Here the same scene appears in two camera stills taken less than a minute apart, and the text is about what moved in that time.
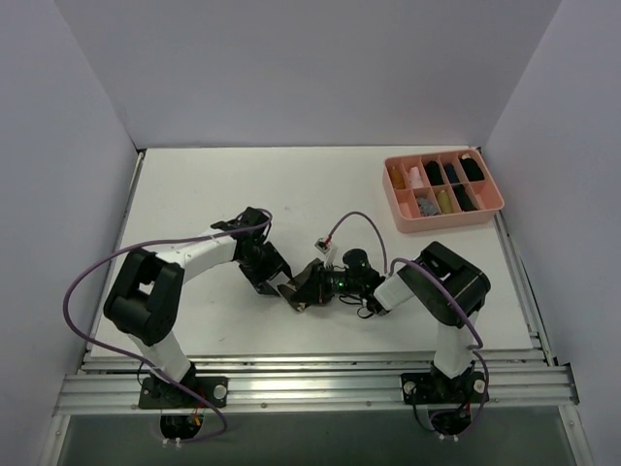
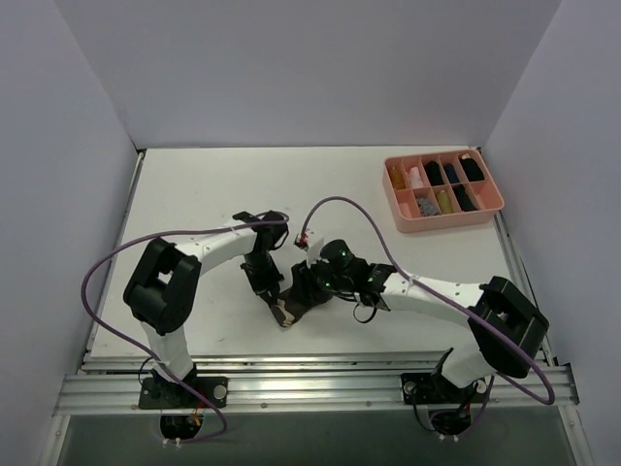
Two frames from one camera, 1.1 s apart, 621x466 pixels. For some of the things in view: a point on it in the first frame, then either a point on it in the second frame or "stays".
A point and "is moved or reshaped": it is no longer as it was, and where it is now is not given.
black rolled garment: x=435 y=173 stays
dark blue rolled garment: x=451 y=173 stays
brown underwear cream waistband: x=303 y=291 is moved or reshaped
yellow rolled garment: x=444 y=202 stays
